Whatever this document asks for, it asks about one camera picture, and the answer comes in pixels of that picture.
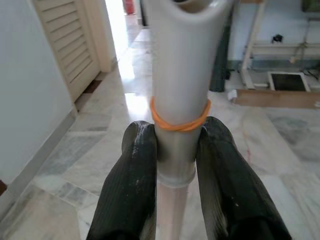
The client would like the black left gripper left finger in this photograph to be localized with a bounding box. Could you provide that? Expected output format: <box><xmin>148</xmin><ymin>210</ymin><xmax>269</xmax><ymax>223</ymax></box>
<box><xmin>86</xmin><ymin>119</ymin><xmax>158</xmax><ymax>240</ymax></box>

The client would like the beige broom with purple bristles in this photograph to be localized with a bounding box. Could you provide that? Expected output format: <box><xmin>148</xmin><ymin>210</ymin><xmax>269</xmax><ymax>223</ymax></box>
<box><xmin>143</xmin><ymin>0</ymin><xmax>237</xmax><ymax>240</ymax></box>

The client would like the brown wooden board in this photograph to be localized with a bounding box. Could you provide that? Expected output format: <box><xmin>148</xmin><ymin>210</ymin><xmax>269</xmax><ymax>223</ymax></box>
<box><xmin>232</xmin><ymin>88</ymin><xmax>320</xmax><ymax>109</ymax></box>

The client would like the white framed tray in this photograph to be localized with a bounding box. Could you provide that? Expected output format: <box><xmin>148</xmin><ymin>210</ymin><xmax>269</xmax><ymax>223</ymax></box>
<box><xmin>266</xmin><ymin>71</ymin><xmax>311</xmax><ymax>93</ymax></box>

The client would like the cream louvered door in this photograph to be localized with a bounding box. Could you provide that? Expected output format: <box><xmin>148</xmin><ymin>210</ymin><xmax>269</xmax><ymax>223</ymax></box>
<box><xmin>33</xmin><ymin>0</ymin><xmax>101</xmax><ymax>103</ymax></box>

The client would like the orange rubber band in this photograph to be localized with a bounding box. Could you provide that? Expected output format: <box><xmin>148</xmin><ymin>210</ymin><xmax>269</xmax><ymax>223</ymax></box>
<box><xmin>149</xmin><ymin>96</ymin><xmax>212</xmax><ymax>133</ymax></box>

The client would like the red cylinder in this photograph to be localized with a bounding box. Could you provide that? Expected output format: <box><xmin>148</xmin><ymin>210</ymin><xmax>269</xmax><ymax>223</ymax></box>
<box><xmin>124</xmin><ymin>0</ymin><xmax>136</xmax><ymax>15</ymax></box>

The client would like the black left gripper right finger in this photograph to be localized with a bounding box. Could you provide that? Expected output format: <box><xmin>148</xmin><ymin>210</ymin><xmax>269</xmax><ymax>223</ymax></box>
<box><xmin>196</xmin><ymin>116</ymin><xmax>293</xmax><ymax>240</ymax></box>

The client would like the dark green roll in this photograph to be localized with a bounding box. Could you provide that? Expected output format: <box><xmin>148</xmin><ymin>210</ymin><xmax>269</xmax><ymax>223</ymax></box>
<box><xmin>209</xmin><ymin>14</ymin><xmax>233</xmax><ymax>93</ymax></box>

